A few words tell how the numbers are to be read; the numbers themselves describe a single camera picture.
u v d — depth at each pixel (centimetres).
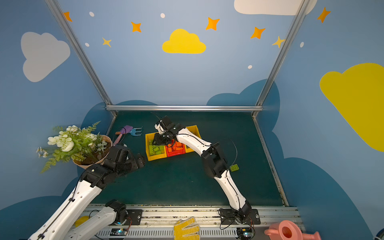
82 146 71
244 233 71
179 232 69
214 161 59
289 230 62
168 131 72
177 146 98
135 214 75
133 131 108
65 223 41
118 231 71
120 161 56
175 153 95
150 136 98
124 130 108
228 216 75
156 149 97
